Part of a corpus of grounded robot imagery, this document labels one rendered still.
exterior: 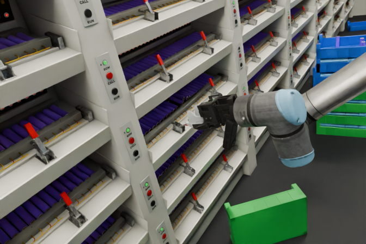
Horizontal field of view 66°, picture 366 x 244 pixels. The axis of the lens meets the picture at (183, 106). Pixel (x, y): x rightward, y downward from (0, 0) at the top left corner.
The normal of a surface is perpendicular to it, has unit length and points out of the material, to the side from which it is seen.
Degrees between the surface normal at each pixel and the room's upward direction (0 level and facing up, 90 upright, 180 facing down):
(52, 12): 90
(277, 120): 101
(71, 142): 17
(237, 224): 90
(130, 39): 107
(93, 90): 90
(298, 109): 72
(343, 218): 0
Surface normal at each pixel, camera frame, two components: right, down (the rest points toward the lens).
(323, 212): -0.21, -0.88
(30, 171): 0.04, -0.81
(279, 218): 0.15, 0.40
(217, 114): 0.73, -0.11
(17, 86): 0.82, 0.35
